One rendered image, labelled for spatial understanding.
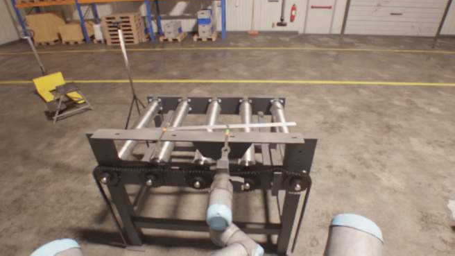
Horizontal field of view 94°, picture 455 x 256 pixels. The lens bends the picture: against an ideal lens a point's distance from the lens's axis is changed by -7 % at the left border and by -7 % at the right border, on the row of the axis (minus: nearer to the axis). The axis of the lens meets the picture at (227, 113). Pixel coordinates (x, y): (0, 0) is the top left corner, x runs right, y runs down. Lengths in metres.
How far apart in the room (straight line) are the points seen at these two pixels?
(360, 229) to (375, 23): 11.04
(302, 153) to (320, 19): 9.42
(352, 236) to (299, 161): 0.86
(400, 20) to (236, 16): 6.77
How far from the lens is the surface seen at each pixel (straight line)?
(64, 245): 0.65
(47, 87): 5.98
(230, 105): 2.22
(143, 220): 2.00
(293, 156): 1.37
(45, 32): 11.75
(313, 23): 10.51
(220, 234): 0.96
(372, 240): 0.61
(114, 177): 1.63
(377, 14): 11.43
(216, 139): 1.23
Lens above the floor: 1.90
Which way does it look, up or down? 30 degrees down
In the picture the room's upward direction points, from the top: 1 degrees counter-clockwise
